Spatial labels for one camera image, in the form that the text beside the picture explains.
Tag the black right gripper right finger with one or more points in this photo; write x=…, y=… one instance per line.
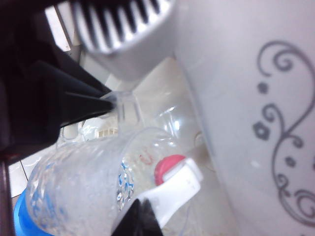
x=152, y=221

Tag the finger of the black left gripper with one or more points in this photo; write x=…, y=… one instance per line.
x=83, y=108
x=73, y=78

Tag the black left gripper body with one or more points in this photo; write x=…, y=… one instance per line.
x=24, y=86

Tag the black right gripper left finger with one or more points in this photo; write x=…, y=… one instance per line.
x=133, y=221

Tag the red hot water tap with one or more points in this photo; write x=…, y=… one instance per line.
x=177, y=189

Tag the clear plastic mug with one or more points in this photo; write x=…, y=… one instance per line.
x=86, y=172

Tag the blue cold water tap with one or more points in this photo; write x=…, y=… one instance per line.
x=22, y=216

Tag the white water dispenser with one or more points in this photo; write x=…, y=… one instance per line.
x=233, y=73

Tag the grey slotted drip tray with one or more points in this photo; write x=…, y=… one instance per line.
x=98, y=46

